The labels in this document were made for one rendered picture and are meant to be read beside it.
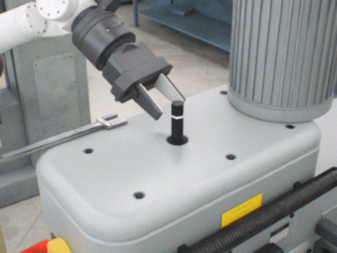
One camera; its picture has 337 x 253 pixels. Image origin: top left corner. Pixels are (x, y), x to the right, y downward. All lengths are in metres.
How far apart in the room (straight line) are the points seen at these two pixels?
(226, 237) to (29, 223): 2.98
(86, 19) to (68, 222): 0.33
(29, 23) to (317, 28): 0.49
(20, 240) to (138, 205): 2.90
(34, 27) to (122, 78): 0.23
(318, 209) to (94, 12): 0.59
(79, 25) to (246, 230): 0.42
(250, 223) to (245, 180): 0.07
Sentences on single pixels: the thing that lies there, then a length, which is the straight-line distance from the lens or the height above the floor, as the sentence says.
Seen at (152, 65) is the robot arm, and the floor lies 2.00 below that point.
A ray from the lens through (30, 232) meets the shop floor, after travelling 3.60.
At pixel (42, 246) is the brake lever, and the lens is 0.91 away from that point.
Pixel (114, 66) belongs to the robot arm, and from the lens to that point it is 0.80.
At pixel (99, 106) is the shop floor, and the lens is 5.08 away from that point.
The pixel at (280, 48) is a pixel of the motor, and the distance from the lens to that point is 0.84.
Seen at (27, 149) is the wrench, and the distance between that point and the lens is 0.81.
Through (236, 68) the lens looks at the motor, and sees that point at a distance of 0.90.
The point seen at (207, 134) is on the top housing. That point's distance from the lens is 0.84.
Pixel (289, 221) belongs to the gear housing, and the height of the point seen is 1.70.
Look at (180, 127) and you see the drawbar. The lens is 0.80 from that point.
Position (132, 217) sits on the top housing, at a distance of 0.67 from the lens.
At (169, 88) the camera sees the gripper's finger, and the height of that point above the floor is 1.96.
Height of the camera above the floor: 2.32
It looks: 30 degrees down
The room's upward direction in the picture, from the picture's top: straight up
